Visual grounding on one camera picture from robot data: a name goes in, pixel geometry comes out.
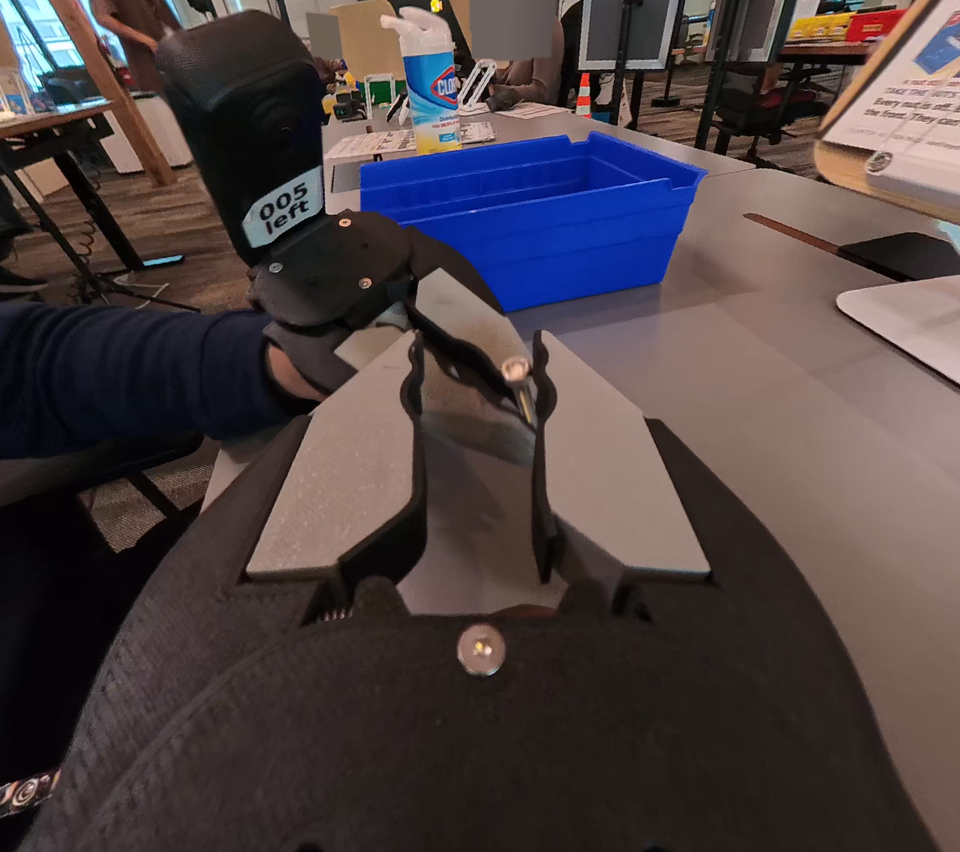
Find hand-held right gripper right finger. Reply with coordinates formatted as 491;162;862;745
531;331;712;584

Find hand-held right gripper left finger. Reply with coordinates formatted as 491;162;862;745
245;330;429;586

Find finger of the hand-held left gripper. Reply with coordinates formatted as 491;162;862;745
333;325;539;468
405;269;539;430

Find steel bolt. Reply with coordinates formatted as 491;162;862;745
501;357;540;429

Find blue plastic bin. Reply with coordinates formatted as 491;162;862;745
358;132;708;313

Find person's left forearm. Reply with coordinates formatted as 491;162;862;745
0;303;301;459

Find person's left hand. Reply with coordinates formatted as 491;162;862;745
266;345;329;404

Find sleeved printed paper sheet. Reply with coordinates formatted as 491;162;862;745
324;132;417;163

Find wooden desk black legs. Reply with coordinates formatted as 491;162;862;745
0;102;185;290

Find wipes canister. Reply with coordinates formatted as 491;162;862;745
380;6;462;157

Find white phone stand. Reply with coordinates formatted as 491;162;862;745
457;60;498;115

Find black desk chair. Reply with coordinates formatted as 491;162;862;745
0;432;204;530

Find person's torso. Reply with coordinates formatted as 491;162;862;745
0;492;204;852

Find black office chair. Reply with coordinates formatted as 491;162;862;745
712;60;819;159

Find instruction sheet on stand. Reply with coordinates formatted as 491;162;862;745
813;0;960;224

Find red storage bin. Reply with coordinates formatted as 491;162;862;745
847;8;907;43

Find wooden post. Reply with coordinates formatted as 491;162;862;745
0;0;177;187

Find patterned lanyard strap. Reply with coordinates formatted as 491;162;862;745
0;768;63;817

